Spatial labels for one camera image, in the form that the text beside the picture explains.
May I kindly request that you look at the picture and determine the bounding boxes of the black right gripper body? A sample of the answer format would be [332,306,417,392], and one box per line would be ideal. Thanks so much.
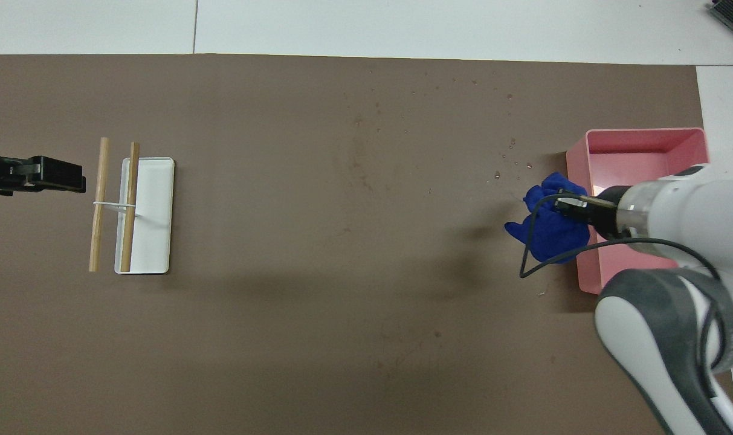
[584,186,631,238]

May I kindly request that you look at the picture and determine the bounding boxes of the blue towel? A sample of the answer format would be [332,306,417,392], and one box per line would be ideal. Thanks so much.
[504,172,590,264]

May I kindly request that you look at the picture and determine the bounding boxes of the white towel rack base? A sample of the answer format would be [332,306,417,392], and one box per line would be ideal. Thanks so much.
[114,157,175,276]

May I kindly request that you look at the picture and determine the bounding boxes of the wooden rack rod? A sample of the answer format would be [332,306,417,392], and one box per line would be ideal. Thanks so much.
[89,137,111,272]
[120,142,141,273]

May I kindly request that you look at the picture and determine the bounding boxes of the pink plastic bin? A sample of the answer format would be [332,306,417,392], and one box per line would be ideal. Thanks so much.
[566,127,709,295]

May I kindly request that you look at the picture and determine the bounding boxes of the brown table mat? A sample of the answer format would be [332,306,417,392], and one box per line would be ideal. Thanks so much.
[0,53,733,435]

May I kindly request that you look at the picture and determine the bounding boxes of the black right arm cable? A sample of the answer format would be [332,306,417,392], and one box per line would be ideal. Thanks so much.
[519,193,731,370]

